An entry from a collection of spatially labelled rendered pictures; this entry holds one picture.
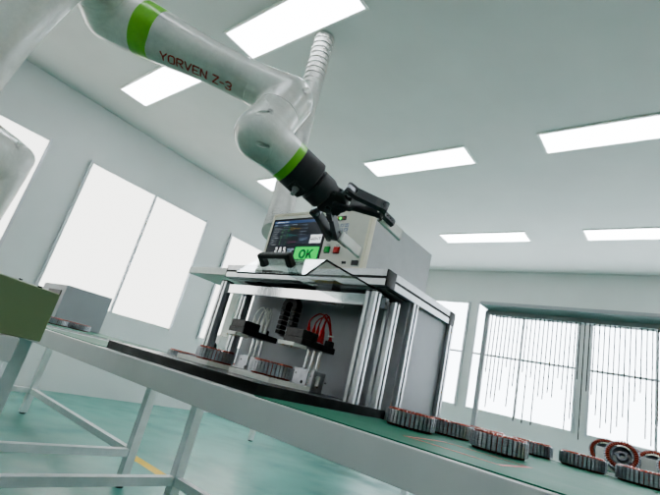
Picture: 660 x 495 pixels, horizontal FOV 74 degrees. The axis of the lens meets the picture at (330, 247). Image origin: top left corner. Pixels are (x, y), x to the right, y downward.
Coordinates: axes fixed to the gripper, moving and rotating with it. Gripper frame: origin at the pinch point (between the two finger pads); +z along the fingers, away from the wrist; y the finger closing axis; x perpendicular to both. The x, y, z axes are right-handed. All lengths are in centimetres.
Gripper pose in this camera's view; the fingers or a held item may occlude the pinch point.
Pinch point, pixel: (376, 242)
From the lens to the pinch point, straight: 100.7
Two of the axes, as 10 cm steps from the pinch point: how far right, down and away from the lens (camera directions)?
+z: 7.1, 6.2, 3.5
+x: 3.4, -7.3, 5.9
